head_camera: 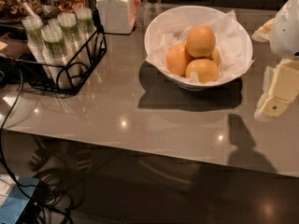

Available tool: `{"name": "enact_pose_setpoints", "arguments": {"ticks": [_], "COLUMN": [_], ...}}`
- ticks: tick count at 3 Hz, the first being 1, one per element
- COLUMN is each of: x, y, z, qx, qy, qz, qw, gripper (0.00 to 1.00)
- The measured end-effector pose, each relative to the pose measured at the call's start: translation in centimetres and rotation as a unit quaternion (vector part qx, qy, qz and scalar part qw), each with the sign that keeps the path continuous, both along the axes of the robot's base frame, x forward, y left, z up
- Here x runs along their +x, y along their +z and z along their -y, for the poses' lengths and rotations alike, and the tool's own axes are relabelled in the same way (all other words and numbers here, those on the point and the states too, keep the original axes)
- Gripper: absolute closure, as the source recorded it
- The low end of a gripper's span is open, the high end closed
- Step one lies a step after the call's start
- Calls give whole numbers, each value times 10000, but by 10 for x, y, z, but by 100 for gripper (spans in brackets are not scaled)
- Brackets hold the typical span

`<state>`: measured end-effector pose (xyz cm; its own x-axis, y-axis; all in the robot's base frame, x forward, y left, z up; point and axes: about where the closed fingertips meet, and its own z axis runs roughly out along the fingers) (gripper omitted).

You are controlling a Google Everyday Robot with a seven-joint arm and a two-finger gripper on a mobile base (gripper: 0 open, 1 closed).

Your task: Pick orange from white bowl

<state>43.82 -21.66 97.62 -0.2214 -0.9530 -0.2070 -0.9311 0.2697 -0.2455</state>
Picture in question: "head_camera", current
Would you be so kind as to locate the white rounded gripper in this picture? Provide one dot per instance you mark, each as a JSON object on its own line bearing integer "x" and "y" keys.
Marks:
{"x": 286, "y": 30}

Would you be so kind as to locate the orange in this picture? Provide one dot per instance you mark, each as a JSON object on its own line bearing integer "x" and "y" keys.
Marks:
{"x": 206, "y": 70}
{"x": 200, "y": 41}
{"x": 177, "y": 59}
{"x": 215, "y": 57}

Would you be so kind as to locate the white paper bowl liner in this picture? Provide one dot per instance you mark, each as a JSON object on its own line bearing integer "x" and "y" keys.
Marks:
{"x": 232, "y": 44}

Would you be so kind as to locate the white ceramic bowl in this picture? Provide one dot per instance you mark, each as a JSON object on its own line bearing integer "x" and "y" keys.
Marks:
{"x": 162, "y": 19}

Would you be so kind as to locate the bowl of brown snacks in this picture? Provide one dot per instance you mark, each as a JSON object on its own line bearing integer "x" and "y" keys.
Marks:
{"x": 13, "y": 10}

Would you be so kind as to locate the white lidded storage jar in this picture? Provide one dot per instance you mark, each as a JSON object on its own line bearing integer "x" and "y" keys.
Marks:
{"x": 117, "y": 16}

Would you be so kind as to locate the tray of brown pastries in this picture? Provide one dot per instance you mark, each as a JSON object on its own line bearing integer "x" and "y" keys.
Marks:
{"x": 69, "y": 5}

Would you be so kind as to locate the black device at left edge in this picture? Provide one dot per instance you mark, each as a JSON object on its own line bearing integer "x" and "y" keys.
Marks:
{"x": 9, "y": 72}

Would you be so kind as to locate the blue box on floor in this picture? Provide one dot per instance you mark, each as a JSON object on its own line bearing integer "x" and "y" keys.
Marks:
{"x": 14, "y": 200}

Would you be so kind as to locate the black wire basket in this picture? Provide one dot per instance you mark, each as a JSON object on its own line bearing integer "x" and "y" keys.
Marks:
{"x": 79, "y": 67}

